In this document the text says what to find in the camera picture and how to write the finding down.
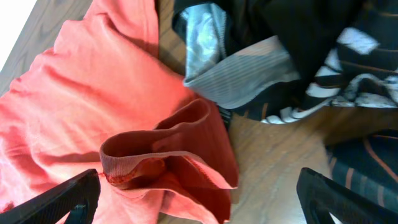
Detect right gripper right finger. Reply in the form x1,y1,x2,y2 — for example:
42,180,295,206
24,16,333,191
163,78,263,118
296,167,397,224

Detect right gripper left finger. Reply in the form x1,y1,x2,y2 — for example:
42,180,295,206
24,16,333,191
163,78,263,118
1,169,101,224

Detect red t-shirt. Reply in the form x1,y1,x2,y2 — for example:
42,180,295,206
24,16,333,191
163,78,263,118
1,0,239,223

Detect black patterned garment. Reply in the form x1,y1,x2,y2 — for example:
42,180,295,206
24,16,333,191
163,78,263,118
172,0,398,215

